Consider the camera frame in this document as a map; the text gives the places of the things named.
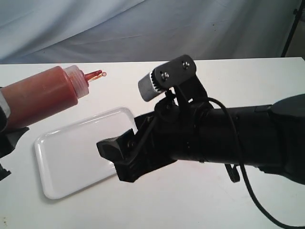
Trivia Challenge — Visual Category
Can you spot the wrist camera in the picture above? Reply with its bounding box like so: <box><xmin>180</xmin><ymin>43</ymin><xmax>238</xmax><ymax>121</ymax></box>
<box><xmin>138</xmin><ymin>54</ymin><xmax>207</xmax><ymax>103</ymax></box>
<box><xmin>0</xmin><ymin>91</ymin><xmax>10</xmax><ymax>119</ymax></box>

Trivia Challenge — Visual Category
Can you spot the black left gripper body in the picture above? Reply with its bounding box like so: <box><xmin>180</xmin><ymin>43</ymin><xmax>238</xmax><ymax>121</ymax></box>
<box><xmin>0</xmin><ymin>104</ymin><xmax>31</xmax><ymax>182</ymax></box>

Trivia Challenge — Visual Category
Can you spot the grey backdrop cloth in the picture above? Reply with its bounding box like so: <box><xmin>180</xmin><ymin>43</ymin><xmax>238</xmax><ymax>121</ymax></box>
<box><xmin>0</xmin><ymin>0</ymin><xmax>301</xmax><ymax>63</ymax></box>

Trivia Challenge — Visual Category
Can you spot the white rectangular plastic tray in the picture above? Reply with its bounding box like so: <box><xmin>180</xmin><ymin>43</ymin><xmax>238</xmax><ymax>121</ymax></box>
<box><xmin>34</xmin><ymin>107</ymin><xmax>137</xmax><ymax>199</ymax></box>

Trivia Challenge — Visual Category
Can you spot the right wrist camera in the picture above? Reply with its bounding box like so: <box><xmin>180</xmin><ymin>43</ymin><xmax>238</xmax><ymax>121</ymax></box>
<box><xmin>138</xmin><ymin>54</ymin><xmax>207</xmax><ymax>103</ymax></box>

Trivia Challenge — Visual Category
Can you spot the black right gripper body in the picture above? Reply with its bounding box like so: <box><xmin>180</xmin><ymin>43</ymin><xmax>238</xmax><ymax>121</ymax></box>
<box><xmin>115</xmin><ymin>102</ymin><xmax>205</xmax><ymax>183</ymax></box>

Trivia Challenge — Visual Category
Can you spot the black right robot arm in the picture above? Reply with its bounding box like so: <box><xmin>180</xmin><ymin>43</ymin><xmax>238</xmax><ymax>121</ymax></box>
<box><xmin>97</xmin><ymin>93</ymin><xmax>305</xmax><ymax>184</ymax></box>

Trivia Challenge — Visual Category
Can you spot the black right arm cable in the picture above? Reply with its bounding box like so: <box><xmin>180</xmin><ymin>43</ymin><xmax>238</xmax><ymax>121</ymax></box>
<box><xmin>133</xmin><ymin>96</ymin><xmax>305</xmax><ymax>229</ymax></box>

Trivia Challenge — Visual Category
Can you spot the black tripod stand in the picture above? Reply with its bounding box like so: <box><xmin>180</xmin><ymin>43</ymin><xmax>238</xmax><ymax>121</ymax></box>
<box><xmin>281</xmin><ymin>0</ymin><xmax>305</xmax><ymax>58</ymax></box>

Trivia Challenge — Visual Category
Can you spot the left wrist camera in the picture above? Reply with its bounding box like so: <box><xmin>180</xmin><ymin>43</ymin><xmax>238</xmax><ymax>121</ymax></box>
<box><xmin>0</xmin><ymin>91</ymin><xmax>10</xmax><ymax>119</ymax></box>

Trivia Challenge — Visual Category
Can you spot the red sauce squeeze bottle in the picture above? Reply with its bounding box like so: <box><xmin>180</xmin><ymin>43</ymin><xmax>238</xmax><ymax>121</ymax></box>
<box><xmin>0</xmin><ymin>65</ymin><xmax>106</xmax><ymax>130</ymax></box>

